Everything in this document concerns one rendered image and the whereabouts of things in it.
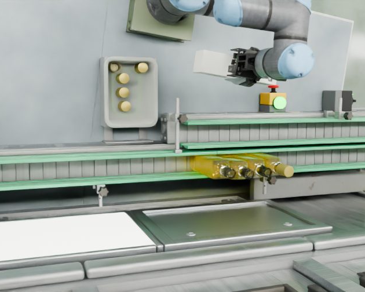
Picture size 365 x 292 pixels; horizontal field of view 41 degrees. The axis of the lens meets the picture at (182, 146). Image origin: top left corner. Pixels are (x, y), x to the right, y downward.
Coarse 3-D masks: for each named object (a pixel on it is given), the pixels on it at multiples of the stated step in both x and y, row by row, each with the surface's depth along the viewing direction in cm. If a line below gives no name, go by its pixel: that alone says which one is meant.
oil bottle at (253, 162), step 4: (232, 156) 155; (236, 156) 153; (240, 156) 152; (244, 156) 152; (248, 156) 152; (252, 156) 152; (248, 160) 145; (252, 160) 145; (256, 160) 145; (260, 160) 145; (248, 164) 145; (252, 164) 144; (256, 164) 144; (260, 164) 144; (264, 164) 145; (252, 168) 144; (256, 176) 144; (260, 176) 145
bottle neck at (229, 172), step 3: (222, 168) 139; (225, 168) 137; (228, 168) 136; (231, 168) 136; (222, 171) 138; (225, 171) 136; (228, 171) 135; (231, 171) 138; (234, 171) 136; (222, 174) 138; (225, 174) 136; (228, 174) 135; (231, 174) 137; (234, 174) 136; (228, 177) 135; (231, 177) 136
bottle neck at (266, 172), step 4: (256, 168) 143; (260, 168) 141; (264, 168) 140; (268, 168) 139; (256, 172) 143; (260, 172) 141; (264, 172) 139; (268, 172) 141; (264, 176) 139; (268, 176) 140
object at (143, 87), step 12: (108, 60) 150; (120, 60) 152; (132, 60) 153; (144, 60) 154; (108, 72) 157; (120, 72) 159; (132, 72) 160; (144, 72) 162; (156, 72) 156; (108, 84) 158; (120, 84) 159; (132, 84) 161; (144, 84) 162; (156, 84) 156; (108, 96) 158; (132, 96) 161; (144, 96) 162; (156, 96) 157; (108, 108) 159; (132, 108) 162; (144, 108) 163; (156, 108) 157; (108, 120) 152; (120, 120) 160; (132, 120) 162; (144, 120) 163; (156, 120) 158
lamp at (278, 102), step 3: (273, 99) 173; (276, 99) 172; (279, 99) 171; (282, 99) 171; (273, 102) 173; (276, 102) 171; (279, 102) 171; (282, 102) 171; (285, 102) 172; (273, 105) 173; (276, 105) 172; (279, 105) 171; (282, 105) 171; (285, 105) 172; (276, 108) 174; (279, 108) 172
